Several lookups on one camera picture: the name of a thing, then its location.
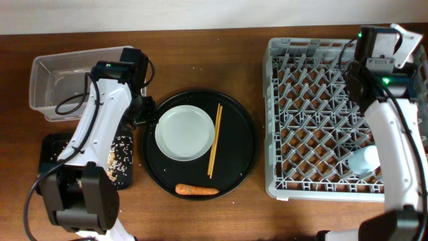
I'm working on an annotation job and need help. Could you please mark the grey plate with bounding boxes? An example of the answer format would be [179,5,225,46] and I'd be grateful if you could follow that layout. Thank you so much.
[154,105,215,162]

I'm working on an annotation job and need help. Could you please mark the food scraps and rice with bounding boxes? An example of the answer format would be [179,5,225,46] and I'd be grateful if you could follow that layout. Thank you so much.
[49,135,133,183]

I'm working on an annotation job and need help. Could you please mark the wooden chopstick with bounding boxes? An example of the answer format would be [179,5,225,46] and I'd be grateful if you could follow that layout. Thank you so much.
[207,104,221,175]
[209,106,223,179]

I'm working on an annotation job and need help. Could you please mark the light blue cup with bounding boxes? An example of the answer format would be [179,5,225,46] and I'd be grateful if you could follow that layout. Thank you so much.
[348,145,381,175]

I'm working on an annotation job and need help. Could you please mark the round black serving tray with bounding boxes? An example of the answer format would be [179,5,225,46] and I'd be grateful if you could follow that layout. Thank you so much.
[139,89,258,201]

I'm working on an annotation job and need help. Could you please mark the orange carrot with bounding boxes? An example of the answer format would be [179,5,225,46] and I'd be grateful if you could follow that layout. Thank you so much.
[175,183,219,195]

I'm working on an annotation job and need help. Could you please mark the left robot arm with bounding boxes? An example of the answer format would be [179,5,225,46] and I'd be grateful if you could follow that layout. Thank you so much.
[23,48,157,240]

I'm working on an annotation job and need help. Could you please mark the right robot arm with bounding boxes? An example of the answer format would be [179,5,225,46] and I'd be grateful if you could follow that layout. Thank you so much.
[316,23,427,240]

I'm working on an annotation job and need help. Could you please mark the grey dishwasher rack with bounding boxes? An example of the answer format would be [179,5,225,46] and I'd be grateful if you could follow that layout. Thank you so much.
[262,37,428,204]

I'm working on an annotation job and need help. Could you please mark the clear plastic bin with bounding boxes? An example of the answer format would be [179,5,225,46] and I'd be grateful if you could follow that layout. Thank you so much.
[29,46,133,126]

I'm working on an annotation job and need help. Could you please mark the black rectangular tray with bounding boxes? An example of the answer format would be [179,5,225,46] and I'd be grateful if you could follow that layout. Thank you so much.
[37,133,134,191]

